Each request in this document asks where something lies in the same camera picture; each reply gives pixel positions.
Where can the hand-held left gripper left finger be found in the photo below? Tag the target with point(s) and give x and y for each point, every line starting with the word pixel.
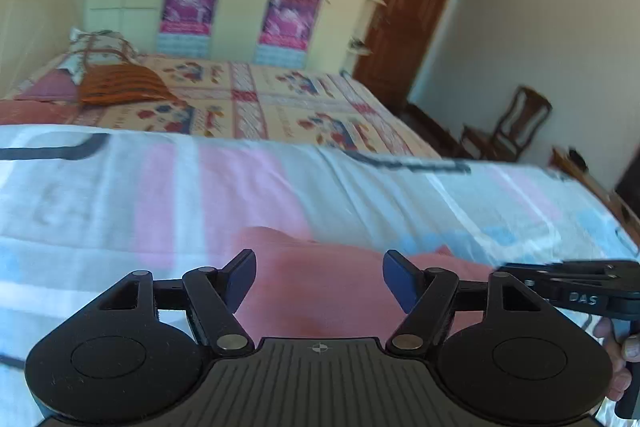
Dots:
pixel 241 276

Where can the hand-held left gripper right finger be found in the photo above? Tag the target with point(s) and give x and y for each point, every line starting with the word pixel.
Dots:
pixel 400 279

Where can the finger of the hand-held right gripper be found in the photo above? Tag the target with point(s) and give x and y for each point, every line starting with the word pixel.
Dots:
pixel 535 273
pixel 600 266

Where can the pink knit sweater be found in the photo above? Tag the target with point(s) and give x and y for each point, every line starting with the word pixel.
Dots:
pixel 320 287

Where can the person's right hand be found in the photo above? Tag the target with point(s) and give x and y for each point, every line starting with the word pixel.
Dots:
pixel 617 357

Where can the pastel printed blanket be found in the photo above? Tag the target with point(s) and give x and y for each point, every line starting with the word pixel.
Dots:
pixel 150 207

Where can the wooden chair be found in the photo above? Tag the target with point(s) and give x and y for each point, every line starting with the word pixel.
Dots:
pixel 510 127

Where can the yellow printed bed sheet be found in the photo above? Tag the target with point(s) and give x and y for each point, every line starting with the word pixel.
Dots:
pixel 280 102

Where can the orange striped cushion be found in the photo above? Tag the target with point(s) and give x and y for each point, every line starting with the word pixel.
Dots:
pixel 122 84

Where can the brown wooden door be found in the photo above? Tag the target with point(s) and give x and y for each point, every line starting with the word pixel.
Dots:
pixel 410 17

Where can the patterned white pillow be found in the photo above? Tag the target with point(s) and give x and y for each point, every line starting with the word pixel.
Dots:
pixel 100 49

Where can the cream bed headboard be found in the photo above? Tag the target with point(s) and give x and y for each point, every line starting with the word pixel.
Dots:
pixel 30 22

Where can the purple wall poster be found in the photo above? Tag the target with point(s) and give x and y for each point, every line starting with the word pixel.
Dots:
pixel 190 7
pixel 290 22

